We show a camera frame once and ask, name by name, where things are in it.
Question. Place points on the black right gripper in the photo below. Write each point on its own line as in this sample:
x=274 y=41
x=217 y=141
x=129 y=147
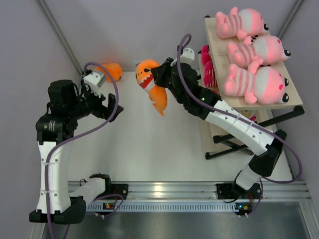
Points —
x=159 y=72

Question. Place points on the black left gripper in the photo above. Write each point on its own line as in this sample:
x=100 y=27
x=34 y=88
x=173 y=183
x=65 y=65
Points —
x=101 y=109

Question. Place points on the orange plush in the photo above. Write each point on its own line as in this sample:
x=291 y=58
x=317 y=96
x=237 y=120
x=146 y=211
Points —
x=114 y=69
x=146 y=81

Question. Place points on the small pink striped plush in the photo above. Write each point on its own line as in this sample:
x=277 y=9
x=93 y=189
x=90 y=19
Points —
x=264 y=85

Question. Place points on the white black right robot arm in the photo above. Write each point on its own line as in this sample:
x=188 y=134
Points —
x=267 y=146

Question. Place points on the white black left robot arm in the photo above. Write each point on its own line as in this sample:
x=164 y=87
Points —
x=55 y=131

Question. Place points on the magenta plush on lower shelf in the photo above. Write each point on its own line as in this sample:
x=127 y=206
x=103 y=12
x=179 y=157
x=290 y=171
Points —
x=209 y=78

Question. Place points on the cream two-tier folding shelf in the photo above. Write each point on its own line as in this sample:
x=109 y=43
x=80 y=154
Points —
x=220 y=60

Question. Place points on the pink striped plush back shelf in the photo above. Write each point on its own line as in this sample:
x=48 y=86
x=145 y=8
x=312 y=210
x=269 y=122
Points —
x=240 y=24

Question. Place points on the pink striped plush shelf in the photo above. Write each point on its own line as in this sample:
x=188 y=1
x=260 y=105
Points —
x=240 y=24
x=265 y=50

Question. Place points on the pink striped plush front shelf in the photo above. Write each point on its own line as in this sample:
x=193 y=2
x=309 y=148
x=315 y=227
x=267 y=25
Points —
x=265 y=50

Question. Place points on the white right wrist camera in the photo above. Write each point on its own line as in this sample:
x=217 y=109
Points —
x=186 y=55

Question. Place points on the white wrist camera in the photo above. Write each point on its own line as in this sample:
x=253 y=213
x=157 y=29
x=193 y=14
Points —
x=94 y=81
x=186 y=55

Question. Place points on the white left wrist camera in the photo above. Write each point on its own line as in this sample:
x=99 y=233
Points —
x=94 y=81

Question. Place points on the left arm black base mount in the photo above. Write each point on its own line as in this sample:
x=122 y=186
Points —
x=115 y=188

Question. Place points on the aluminium rail frame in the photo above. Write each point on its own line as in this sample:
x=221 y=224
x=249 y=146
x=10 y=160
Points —
x=206 y=191

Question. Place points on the grey slotted cable duct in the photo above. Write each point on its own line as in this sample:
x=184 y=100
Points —
x=102 y=207

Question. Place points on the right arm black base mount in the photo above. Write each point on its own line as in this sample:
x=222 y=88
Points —
x=230 y=191

